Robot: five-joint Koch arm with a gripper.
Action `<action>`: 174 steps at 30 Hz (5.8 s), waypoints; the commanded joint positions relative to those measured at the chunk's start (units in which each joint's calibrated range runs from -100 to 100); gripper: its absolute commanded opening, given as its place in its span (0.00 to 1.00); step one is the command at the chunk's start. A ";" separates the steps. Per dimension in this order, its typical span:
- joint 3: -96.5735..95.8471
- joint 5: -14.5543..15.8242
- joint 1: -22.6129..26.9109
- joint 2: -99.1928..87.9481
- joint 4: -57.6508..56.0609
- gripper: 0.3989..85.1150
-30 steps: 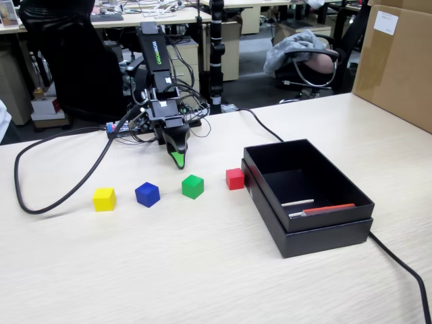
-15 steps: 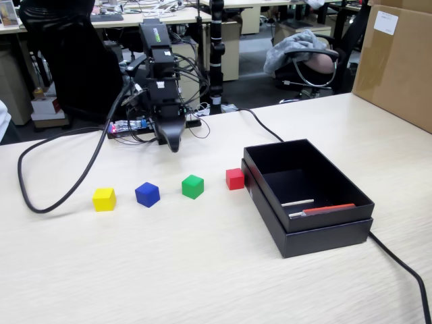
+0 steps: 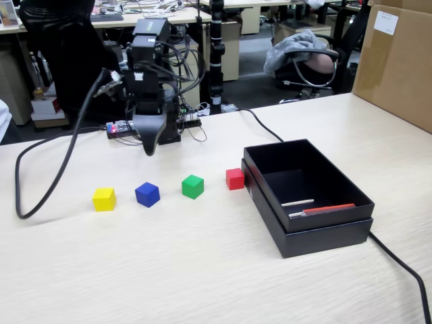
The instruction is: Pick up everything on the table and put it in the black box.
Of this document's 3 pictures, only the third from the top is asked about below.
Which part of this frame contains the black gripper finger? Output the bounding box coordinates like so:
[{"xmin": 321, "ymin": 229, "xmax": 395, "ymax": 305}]
[{"xmin": 133, "ymin": 113, "xmax": 166, "ymax": 157}]

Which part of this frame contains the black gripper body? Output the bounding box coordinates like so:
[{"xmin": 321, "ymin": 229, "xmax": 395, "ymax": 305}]
[{"xmin": 123, "ymin": 69, "xmax": 163, "ymax": 115}]

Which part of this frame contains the blue wooden cube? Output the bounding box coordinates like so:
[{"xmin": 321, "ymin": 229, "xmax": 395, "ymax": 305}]
[{"xmin": 134, "ymin": 182, "xmax": 161, "ymax": 207}]

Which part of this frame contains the green wooden cube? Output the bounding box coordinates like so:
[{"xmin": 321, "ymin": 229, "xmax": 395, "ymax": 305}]
[{"xmin": 181, "ymin": 174, "xmax": 205, "ymax": 200}]

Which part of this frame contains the yellow wooden cube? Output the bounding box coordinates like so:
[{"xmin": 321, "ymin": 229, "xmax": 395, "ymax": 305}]
[{"xmin": 92, "ymin": 187, "xmax": 117, "ymax": 213}]

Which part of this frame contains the red wooden cube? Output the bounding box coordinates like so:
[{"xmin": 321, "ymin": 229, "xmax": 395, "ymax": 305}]
[{"xmin": 225, "ymin": 167, "xmax": 245, "ymax": 191}]

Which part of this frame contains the black cardboard box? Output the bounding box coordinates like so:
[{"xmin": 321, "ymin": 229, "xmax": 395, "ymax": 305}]
[{"xmin": 243, "ymin": 138, "xmax": 375, "ymax": 234}]

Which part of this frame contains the black open box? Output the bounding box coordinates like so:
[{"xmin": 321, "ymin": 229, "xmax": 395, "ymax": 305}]
[{"xmin": 240, "ymin": 158, "xmax": 374, "ymax": 259}]

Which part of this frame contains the large brown cardboard box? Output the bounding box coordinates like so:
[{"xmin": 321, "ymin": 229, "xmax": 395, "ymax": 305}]
[{"xmin": 350, "ymin": 0, "xmax": 432, "ymax": 134}]

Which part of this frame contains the red blue controller board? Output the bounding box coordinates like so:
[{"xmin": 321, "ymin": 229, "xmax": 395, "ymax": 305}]
[{"xmin": 105, "ymin": 120, "xmax": 140, "ymax": 140}]

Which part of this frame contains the black pole with white bands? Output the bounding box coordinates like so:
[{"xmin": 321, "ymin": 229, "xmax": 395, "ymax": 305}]
[{"xmin": 208, "ymin": 0, "xmax": 226, "ymax": 115}]

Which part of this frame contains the black keyboard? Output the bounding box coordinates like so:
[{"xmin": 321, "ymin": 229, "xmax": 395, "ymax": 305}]
[{"xmin": 90, "ymin": 13, "xmax": 125, "ymax": 22}]

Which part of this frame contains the black mesh office chair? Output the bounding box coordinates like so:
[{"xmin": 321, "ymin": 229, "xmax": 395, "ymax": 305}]
[{"xmin": 18, "ymin": 0, "xmax": 129, "ymax": 126}]

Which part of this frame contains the beige office desk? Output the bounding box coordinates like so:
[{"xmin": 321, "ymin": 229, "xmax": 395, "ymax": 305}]
[{"xmin": 0, "ymin": 5, "xmax": 213, "ymax": 34}]

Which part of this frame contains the red and white carton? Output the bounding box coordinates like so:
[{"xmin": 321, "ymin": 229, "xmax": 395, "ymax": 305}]
[{"xmin": 30, "ymin": 97, "xmax": 62, "ymax": 115}]

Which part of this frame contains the grey fleece blanket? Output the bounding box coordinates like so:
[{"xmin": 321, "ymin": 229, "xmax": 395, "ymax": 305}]
[{"xmin": 263, "ymin": 29, "xmax": 329, "ymax": 76}]

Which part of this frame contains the white thin stick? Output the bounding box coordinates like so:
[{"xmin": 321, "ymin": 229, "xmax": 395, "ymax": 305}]
[{"xmin": 281, "ymin": 198, "xmax": 315, "ymax": 207}]

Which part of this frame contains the pink seat cushion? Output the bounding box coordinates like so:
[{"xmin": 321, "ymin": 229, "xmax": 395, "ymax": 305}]
[{"xmin": 305, "ymin": 52, "xmax": 340, "ymax": 74}]

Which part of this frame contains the red flat bar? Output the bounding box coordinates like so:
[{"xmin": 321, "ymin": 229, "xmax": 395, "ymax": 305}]
[{"xmin": 302, "ymin": 202, "xmax": 356, "ymax": 216}]

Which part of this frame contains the chrome armrest office chair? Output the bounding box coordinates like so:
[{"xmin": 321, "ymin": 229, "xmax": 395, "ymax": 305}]
[{"xmin": 271, "ymin": 0, "xmax": 371, "ymax": 104}]

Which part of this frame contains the bare camera circuit board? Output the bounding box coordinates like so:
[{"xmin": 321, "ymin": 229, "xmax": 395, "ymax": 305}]
[{"xmin": 93, "ymin": 69, "xmax": 123, "ymax": 99}]

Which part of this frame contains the thick black camera cable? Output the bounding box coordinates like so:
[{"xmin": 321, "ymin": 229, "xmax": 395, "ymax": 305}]
[{"xmin": 14, "ymin": 69, "xmax": 112, "ymax": 220}]

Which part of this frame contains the small photo frame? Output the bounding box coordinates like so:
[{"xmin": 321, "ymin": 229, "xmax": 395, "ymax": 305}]
[{"xmin": 0, "ymin": 0, "xmax": 20, "ymax": 28}]

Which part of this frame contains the black table cable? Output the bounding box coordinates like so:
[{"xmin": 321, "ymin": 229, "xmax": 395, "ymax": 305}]
[{"xmin": 236, "ymin": 107, "xmax": 432, "ymax": 324}]

